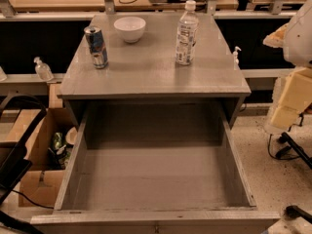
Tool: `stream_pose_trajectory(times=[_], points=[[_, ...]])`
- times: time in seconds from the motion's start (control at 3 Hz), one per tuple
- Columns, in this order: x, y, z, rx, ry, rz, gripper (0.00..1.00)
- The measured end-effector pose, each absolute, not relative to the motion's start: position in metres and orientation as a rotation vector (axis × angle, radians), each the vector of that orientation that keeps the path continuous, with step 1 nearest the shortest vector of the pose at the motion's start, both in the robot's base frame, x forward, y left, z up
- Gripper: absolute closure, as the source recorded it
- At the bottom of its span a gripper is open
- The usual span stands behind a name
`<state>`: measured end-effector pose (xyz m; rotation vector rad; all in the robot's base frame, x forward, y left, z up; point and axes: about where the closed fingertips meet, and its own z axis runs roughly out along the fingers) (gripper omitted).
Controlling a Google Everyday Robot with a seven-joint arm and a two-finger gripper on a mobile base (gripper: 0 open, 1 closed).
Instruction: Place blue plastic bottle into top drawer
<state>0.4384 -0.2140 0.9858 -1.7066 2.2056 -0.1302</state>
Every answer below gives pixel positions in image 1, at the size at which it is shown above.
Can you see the clear pump sanitizer bottle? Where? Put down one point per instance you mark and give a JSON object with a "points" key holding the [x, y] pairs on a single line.
{"points": [[43, 70]]}

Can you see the grey wooden cabinet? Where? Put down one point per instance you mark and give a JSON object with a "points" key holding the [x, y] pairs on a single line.
{"points": [[148, 69]]}

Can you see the black tripod stand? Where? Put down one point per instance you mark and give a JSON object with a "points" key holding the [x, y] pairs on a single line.
{"points": [[285, 138]]}

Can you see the open grey top drawer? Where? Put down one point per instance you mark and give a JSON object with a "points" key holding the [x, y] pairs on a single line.
{"points": [[147, 168]]}

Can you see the clear plastic water bottle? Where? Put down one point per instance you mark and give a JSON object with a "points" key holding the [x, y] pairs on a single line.
{"points": [[186, 34]]}

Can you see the blue silver drink can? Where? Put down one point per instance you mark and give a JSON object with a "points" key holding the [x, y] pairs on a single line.
{"points": [[96, 45]]}

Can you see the green can in box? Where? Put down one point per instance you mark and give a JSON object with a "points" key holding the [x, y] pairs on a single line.
{"points": [[57, 141]]}

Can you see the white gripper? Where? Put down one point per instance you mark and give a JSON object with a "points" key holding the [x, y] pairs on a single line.
{"points": [[300, 36]]}

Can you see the white ceramic bowl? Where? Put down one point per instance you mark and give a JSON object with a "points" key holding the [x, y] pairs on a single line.
{"points": [[130, 29]]}

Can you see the brown cardboard box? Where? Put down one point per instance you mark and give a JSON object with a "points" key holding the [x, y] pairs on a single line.
{"points": [[41, 184]]}

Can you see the small white pump bottle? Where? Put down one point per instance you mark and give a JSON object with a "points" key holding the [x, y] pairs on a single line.
{"points": [[235, 54]]}

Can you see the black chair frame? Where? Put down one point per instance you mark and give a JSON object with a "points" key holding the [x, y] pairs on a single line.
{"points": [[13, 165]]}

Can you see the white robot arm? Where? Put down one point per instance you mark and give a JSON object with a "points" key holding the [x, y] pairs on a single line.
{"points": [[295, 38]]}

